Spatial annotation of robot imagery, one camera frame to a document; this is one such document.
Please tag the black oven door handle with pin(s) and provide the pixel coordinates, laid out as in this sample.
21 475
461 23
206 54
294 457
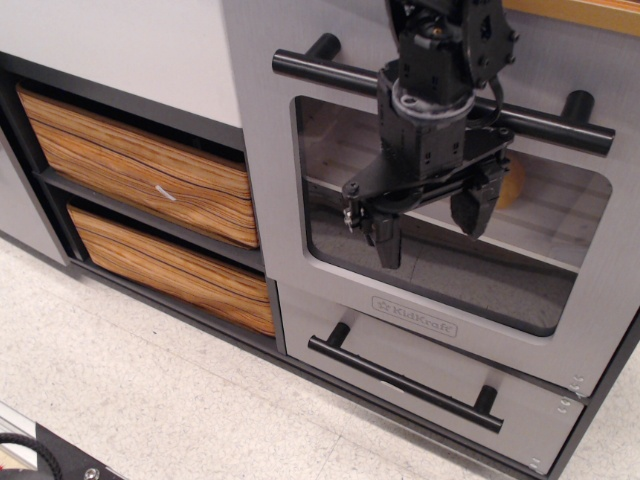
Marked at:
318 65

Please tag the lower wood-pattern storage bin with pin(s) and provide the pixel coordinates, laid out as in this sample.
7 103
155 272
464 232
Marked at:
217 287

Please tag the upper wood-pattern storage bin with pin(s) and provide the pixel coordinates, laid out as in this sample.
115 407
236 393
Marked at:
181 184

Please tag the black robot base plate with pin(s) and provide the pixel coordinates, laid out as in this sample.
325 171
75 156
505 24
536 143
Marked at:
74 462

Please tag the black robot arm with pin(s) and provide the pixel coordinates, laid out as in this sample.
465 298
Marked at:
447 48

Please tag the grey lower oven drawer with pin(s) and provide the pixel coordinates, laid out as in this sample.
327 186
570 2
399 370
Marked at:
537 421

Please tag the wooden countertop edge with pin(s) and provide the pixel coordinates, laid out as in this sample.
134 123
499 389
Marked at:
616 16

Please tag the black drawer handle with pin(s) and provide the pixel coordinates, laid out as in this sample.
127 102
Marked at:
479 413

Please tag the toy chicken drumstick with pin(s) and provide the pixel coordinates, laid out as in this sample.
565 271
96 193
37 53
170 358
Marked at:
513 185

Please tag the grey toy oven door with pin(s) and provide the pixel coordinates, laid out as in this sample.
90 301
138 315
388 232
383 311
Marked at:
491 304

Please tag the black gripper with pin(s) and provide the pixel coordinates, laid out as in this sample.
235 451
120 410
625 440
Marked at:
429 151

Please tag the wood-pattern storage bin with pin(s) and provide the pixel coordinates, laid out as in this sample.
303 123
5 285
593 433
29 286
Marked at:
181 184
217 287

